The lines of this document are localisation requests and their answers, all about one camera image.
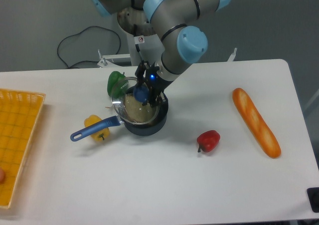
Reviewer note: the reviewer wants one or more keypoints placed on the orange baguette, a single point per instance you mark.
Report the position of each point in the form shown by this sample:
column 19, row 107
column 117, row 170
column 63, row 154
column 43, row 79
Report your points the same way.
column 255, row 123

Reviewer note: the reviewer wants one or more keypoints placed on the black device at edge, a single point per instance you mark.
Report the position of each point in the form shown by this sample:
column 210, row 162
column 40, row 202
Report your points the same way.
column 313, row 195

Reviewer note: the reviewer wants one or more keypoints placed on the white clamp bracket right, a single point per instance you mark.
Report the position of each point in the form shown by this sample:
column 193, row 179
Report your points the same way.
column 232, row 56

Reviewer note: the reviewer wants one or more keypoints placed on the dark blue saucepan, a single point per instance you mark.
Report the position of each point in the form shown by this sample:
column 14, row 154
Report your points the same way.
column 98, row 129

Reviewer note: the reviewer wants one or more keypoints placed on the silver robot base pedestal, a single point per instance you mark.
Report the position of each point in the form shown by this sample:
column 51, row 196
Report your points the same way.
column 143, row 42

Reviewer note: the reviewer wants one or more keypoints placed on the yellow woven basket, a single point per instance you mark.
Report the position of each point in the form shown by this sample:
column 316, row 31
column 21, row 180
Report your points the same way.
column 19, row 113

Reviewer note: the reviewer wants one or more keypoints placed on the white metal table bracket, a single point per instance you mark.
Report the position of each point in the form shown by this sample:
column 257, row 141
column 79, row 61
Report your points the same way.
column 122, row 60

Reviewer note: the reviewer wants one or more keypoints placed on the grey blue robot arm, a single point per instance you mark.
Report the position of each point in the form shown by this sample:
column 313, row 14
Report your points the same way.
column 183, row 44

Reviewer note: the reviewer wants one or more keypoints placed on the red bell pepper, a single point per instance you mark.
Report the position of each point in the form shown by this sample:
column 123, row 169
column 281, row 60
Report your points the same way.
column 207, row 141

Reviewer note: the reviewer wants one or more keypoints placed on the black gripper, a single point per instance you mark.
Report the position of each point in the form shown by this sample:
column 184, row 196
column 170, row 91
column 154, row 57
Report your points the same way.
column 148, row 76

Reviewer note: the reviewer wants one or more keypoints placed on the glass lid blue knob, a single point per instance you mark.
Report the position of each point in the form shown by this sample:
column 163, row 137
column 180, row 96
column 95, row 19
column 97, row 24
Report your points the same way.
column 127, row 106

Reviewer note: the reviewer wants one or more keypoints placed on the green bell pepper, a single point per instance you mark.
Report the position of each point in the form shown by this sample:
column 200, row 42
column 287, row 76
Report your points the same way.
column 114, row 81

